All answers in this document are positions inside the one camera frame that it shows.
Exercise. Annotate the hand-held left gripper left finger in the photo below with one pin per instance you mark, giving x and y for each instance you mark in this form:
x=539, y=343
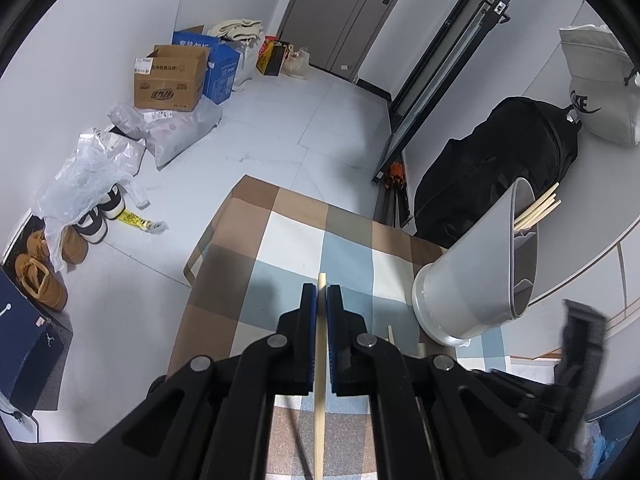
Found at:
x=311, y=320

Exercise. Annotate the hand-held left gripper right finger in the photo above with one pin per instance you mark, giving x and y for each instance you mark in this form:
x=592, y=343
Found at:
x=333, y=320

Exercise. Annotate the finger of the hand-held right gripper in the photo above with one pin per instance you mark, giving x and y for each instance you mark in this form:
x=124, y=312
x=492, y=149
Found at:
x=520, y=395

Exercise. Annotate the single wooden chopstick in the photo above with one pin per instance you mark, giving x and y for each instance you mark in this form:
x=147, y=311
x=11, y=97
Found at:
x=319, y=425
x=392, y=336

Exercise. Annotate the white plastic utensil holder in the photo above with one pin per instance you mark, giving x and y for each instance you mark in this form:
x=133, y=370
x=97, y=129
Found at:
x=465, y=290

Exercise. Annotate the bundle of wooden chopsticks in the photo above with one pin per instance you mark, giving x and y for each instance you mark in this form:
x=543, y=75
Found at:
x=537, y=210

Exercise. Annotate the white wardrobe with wood trim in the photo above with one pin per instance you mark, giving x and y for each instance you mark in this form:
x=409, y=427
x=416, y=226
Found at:
x=590, y=320

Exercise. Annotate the checked blue brown cloth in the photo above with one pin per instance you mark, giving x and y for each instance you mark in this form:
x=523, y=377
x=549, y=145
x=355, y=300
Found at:
x=290, y=240

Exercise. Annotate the black folded stand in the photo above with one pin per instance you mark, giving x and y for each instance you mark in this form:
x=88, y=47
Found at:
x=395, y=207

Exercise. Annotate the orange and black tool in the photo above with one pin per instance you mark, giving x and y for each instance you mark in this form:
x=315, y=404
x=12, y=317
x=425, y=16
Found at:
x=395, y=172

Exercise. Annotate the yellow wrapper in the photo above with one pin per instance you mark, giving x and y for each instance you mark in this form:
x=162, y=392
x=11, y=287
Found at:
x=132, y=220

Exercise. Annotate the black backpack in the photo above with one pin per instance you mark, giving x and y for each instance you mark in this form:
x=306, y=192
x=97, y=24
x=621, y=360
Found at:
x=500, y=160

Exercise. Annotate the grey plastic mailing bag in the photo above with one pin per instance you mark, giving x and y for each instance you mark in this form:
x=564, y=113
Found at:
x=175, y=132

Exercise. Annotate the tan suede boot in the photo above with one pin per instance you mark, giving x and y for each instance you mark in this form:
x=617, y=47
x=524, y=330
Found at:
x=75, y=245
x=42, y=285
x=36, y=245

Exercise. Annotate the beige shopping bag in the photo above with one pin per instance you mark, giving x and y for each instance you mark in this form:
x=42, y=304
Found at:
x=296, y=64

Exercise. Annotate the blue cardboard box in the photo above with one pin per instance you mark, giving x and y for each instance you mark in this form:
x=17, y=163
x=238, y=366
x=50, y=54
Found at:
x=222, y=72

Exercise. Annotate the white plastic bag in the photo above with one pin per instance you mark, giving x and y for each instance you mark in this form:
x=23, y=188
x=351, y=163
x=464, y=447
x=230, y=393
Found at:
x=247, y=62

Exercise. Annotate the red and yellow bag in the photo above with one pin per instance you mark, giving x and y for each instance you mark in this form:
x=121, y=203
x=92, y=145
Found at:
x=272, y=57

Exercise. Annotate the crumpled clear plastic bags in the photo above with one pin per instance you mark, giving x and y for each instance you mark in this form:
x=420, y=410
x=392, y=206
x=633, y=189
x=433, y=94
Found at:
x=80, y=180

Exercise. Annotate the brown cardboard box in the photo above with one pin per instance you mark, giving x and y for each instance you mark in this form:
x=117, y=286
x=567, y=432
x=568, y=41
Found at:
x=167, y=85

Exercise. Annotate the dark blue shoebox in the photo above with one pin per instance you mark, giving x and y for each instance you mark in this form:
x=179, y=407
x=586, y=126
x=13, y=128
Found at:
x=27, y=345

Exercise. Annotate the black framed glass door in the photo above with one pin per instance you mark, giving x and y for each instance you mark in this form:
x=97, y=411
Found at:
x=440, y=45

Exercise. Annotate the cream folded cloth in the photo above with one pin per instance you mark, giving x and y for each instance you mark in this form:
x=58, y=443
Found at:
x=235, y=30

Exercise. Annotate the grey double door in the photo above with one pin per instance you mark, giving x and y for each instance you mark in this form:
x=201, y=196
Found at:
x=330, y=10

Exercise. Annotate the metal wall hook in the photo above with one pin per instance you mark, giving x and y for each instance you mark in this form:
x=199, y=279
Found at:
x=573, y=119

